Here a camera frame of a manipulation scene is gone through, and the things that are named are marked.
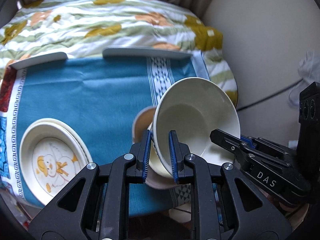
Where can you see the blue patterned cloth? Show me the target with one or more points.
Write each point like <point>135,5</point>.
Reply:
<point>100,92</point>

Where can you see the person's right hand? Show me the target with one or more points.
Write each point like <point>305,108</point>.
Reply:
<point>287,207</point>

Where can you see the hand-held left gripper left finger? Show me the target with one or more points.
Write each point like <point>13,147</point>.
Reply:
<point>146,155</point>

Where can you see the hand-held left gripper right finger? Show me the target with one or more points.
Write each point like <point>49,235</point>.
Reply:
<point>173,155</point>

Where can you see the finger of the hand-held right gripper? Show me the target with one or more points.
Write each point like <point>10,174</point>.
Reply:
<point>262,172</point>
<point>272,150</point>

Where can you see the floral printed blanket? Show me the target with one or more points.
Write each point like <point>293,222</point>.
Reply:
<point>112,22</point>

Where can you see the white plate with duck print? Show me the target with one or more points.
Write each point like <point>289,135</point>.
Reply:
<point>53,160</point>

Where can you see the pink bowl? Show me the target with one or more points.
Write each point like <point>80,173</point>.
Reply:
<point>141,122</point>

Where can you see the white tray table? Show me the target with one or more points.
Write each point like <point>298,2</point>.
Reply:
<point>147,53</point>

